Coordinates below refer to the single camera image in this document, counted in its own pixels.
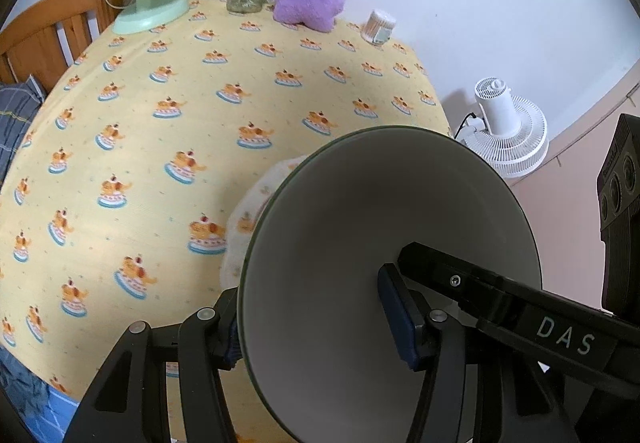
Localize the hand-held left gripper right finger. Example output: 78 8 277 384
377 263 581 443

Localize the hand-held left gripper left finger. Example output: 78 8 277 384
62 288 246 443

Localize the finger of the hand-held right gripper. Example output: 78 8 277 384
397 243 531 329

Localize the large beige floral bowl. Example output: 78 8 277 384
237 125 543 443

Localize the large floral plate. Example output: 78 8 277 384
220 155 311 294

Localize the beige door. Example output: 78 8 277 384
505 73 640 314

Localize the white fan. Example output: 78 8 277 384
457 77 549 180

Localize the blue checked bedsheet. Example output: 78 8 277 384
0 348 83 443

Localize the yellow printed tablecloth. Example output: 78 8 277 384
0 0 451 443

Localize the cotton swab container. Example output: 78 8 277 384
361 9 398 46

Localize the plaid grey-blue pillow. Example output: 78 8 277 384
0 75 48 184

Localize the wooden bed headboard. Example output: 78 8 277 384
0 0 123 91

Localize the black fan cable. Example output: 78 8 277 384
452 112 478 138

